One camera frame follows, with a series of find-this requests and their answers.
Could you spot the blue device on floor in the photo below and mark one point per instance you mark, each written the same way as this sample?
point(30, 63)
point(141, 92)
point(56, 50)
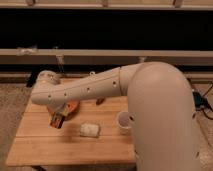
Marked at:
point(197, 99)

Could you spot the red spoon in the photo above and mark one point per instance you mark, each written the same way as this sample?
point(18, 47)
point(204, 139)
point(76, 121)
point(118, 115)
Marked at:
point(99, 101)

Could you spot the white sponge block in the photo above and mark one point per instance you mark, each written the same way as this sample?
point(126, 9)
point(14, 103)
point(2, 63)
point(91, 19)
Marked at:
point(89, 130)

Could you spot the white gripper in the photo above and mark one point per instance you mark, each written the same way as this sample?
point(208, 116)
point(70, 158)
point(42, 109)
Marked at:
point(52, 109)

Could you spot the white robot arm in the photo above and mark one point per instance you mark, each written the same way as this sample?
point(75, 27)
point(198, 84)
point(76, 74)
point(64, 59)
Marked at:
point(160, 104)

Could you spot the orange ceramic bowl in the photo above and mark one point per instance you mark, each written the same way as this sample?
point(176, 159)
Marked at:
point(70, 108)

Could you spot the wooden table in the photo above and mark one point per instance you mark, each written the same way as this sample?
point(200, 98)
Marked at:
point(37, 143)

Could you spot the black rectangular eraser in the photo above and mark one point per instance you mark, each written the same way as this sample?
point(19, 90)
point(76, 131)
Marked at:
point(57, 120)

